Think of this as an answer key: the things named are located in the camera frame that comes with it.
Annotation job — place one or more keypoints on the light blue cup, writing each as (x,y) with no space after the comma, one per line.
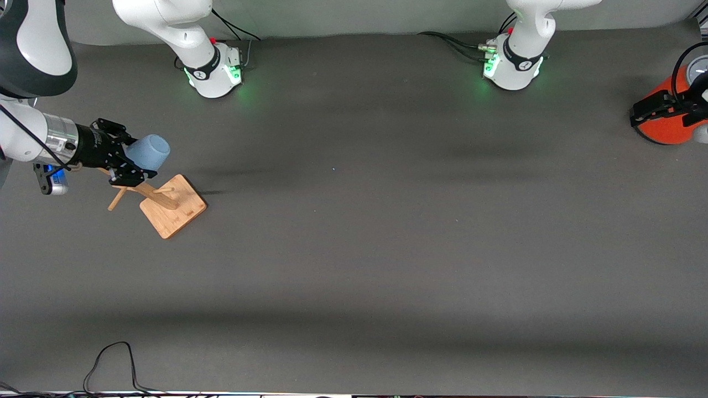
(150,152)

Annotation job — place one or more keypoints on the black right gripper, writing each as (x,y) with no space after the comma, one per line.
(92,148)

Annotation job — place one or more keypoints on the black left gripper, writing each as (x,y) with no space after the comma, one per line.
(657,105)

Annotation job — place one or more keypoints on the orange cylindrical canister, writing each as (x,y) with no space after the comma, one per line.
(664,132)

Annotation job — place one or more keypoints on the aluminium frame rail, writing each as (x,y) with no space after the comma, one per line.
(698,23)

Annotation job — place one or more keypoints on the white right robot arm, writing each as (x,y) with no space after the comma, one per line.
(182,33)

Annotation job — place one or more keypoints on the wooden cup rack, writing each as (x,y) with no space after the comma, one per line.
(174,210)

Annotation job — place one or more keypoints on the dark grey table mat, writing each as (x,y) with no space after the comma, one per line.
(354,276)

